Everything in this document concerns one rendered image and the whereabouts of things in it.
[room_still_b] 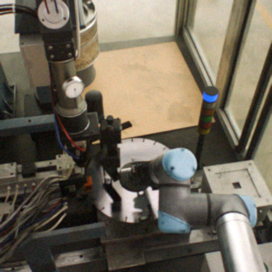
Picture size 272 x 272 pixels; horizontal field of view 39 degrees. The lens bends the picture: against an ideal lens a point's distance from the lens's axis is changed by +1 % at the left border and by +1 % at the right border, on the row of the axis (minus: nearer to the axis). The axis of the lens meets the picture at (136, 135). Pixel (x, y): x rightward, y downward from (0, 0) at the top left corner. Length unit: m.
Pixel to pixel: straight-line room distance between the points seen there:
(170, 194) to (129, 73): 1.12
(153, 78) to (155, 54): 0.19
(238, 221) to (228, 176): 0.52
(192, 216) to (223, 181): 0.48
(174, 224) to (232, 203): 0.14
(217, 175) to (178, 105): 0.51
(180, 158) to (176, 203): 0.10
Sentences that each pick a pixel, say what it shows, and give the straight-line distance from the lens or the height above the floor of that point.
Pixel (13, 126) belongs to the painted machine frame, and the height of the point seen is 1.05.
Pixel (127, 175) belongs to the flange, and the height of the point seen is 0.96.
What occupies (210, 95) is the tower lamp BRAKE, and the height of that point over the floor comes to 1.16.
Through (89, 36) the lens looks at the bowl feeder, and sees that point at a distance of 1.67.
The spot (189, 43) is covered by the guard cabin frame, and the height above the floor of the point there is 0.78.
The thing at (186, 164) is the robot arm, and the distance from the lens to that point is 0.89.
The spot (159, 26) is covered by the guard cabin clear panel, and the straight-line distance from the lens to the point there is 2.20.
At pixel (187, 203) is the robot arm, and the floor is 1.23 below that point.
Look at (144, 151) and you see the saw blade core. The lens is 1.33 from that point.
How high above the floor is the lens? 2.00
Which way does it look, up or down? 50 degrees down
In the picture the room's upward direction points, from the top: straight up
